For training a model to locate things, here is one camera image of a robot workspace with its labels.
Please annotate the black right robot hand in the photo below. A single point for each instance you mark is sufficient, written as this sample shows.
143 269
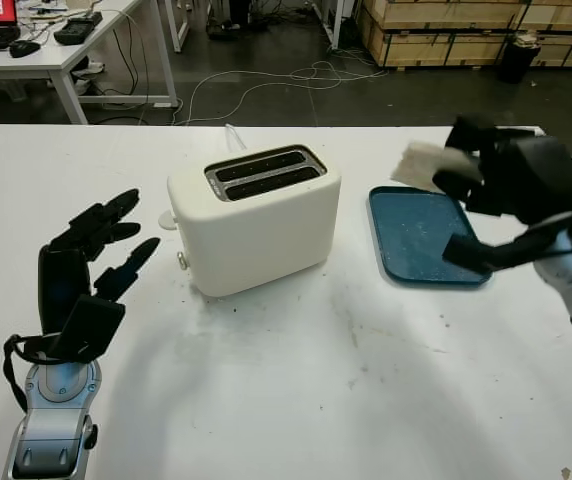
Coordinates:
541 175

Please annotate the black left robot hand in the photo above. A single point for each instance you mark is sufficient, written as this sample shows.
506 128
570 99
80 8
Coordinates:
63 280

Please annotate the white toaster lever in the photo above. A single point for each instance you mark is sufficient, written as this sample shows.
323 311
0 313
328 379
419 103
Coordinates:
167 221

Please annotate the slice of bread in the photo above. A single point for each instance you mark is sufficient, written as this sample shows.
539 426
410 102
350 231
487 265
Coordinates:
416 165

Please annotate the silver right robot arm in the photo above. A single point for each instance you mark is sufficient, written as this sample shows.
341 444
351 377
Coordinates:
566 280

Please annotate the silver toaster knob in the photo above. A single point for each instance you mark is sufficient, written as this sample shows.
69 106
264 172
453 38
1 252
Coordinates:
182 261

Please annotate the blue rectangular tray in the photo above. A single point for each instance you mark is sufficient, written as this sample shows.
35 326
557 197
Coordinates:
411 235

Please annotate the white two-slot toaster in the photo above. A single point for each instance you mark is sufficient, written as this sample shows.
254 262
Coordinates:
256 240

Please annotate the black trash bin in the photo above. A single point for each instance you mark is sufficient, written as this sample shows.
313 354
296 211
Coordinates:
516 62

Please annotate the white office desk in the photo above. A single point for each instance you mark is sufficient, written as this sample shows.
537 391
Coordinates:
46 54

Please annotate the black computer mouse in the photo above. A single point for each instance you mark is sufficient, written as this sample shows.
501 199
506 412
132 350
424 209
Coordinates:
24 48

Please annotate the black handheld controller device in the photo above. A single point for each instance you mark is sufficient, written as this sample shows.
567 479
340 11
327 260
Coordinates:
73 30

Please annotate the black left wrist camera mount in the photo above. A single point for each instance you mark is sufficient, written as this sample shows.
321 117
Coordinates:
93 325

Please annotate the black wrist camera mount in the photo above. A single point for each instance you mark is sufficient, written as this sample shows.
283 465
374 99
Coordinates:
93 325
468 255

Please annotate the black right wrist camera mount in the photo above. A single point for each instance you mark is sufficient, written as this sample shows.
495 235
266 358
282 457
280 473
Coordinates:
468 255

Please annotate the white table frame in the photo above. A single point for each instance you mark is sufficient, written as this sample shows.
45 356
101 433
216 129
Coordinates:
175 27

